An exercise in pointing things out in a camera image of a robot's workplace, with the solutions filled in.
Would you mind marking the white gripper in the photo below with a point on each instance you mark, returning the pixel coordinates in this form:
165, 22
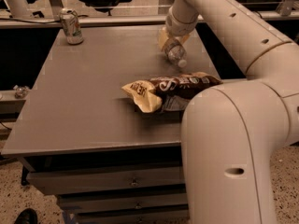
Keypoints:
176, 27

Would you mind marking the clear plastic water bottle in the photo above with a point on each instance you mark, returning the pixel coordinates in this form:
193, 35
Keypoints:
175, 53

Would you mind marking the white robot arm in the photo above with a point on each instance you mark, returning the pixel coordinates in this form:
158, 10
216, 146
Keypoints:
229, 131

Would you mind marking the grey metal railing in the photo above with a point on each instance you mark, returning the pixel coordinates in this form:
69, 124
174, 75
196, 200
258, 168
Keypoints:
13, 23

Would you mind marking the brown yellow chip bag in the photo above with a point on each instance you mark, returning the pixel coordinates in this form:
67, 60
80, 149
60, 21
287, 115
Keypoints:
168, 94

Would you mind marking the white green soda can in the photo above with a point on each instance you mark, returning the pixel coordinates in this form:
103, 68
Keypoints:
71, 26

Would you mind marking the grey drawer cabinet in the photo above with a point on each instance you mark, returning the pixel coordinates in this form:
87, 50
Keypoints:
77, 117

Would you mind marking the white pipe in background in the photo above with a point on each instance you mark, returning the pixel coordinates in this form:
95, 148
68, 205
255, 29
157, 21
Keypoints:
19, 9

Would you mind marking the crumpled clear plastic object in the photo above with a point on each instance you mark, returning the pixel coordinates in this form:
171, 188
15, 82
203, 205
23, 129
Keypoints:
20, 91

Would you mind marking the middle grey drawer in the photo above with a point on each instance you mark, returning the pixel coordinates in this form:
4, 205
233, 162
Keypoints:
97, 204

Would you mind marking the grey drawer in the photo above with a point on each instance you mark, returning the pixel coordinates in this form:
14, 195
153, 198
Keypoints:
142, 216
80, 181
97, 204

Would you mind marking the bottom grey drawer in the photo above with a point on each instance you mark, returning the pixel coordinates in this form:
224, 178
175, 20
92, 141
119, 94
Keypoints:
142, 216

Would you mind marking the top grey drawer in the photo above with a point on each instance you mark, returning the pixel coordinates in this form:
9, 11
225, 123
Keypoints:
80, 181

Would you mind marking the black shoe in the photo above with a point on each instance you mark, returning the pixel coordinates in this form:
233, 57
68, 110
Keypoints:
27, 216

